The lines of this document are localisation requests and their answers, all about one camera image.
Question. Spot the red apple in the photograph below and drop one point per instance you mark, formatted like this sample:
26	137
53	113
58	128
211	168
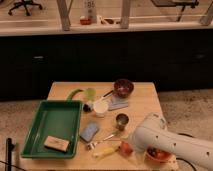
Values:
125	149

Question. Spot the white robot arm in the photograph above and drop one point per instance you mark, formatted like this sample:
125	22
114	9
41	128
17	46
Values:
152	132

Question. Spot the white paper cup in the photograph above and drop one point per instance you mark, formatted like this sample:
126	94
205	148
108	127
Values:
100	108

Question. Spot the small metal cup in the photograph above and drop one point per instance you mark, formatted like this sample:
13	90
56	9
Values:
121	121

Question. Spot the dark red bowl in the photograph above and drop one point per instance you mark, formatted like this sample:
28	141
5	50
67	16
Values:
123	88

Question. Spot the green ladle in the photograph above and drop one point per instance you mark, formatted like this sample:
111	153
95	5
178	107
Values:
89	94

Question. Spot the grey blue cloth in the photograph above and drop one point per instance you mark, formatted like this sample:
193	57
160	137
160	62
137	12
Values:
117	103

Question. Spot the small black round object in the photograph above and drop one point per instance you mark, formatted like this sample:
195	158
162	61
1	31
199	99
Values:
87	108

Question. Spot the green plastic tray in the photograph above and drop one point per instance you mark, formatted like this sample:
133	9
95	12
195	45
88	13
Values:
57	118

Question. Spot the silver fork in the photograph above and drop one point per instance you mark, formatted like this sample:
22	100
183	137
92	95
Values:
93	144

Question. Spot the small red dish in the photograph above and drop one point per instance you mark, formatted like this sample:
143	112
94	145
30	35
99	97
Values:
85	21

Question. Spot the yellow banana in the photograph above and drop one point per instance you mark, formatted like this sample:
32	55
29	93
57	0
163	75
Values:
104	152

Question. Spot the wooden block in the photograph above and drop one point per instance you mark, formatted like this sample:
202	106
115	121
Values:
56	143

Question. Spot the orange bowl with nuts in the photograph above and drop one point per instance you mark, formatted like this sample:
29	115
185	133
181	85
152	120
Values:
158	155

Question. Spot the black office chair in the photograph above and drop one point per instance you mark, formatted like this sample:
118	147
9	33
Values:
25	4

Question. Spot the black stand post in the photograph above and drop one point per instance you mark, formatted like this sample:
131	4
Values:
9	148

